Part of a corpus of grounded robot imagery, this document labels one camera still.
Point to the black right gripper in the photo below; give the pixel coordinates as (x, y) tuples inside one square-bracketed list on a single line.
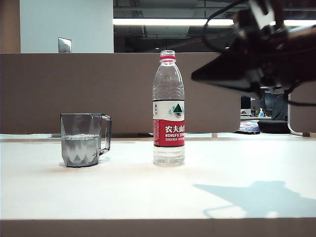
[(281, 51)]

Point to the clear Nongfu Spring water bottle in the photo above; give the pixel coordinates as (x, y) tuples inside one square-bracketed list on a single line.
[(169, 133)]

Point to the blue spray bottle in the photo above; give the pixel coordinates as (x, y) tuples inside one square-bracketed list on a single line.
[(261, 112)]

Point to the black sign with number two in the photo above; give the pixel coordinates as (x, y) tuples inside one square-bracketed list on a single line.
[(245, 102)]

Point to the black computer monitor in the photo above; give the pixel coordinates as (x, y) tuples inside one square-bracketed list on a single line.
[(269, 101)]

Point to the blue patterned cushion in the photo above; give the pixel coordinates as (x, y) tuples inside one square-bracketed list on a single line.
[(248, 127)]

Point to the black office chair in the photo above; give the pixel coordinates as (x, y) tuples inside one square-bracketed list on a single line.
[(280, 108)]

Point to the black round cushion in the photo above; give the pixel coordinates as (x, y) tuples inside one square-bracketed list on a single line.
[(272, 126)]

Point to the long ceiling light strip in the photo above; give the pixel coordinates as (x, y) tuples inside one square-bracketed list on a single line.
[(160, 21)]

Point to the brown partition panel white edge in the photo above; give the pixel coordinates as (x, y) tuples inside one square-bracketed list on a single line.
[(302, 116)]

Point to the wide brown desk partition panel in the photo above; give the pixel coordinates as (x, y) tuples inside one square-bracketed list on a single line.
[(98, 91)]

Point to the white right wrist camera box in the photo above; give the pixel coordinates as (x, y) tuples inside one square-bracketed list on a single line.
[(262, 12)]

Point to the metal wall switch plate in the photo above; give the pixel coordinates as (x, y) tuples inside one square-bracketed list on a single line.
[(64, 45)]

